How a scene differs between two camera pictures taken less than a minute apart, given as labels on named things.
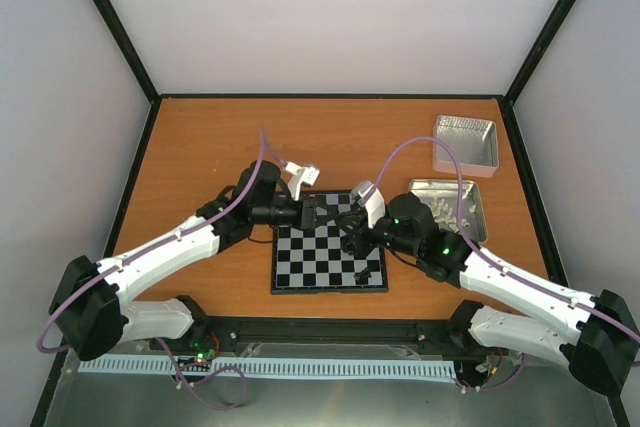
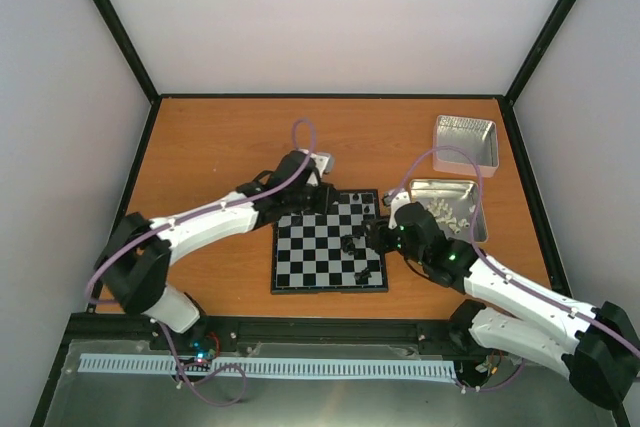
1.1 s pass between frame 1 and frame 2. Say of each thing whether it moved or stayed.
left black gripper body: moved
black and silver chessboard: stayed
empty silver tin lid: stayed
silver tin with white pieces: stayed
